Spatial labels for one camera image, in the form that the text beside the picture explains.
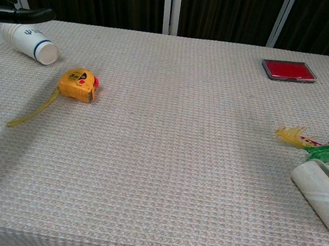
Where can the white upright frame post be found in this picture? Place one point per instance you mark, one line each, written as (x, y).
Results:
(171, 5)

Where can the white lint roller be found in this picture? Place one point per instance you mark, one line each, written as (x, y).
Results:
(319, 192)

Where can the yellow tape measure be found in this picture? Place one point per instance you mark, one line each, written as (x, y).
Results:
(75, 82)

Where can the waffle weave tablecloth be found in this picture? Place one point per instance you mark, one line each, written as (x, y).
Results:
(159, 158)

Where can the red ink pad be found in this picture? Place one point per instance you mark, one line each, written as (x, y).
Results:
(288, 70)

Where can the white slanted frame post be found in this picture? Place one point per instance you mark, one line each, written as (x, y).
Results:
(281, 20)

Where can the stacked white paper cups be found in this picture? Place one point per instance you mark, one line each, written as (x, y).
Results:
(27, 39)

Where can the colourful feather shuttlecock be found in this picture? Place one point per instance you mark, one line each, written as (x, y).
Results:
(324, 151)

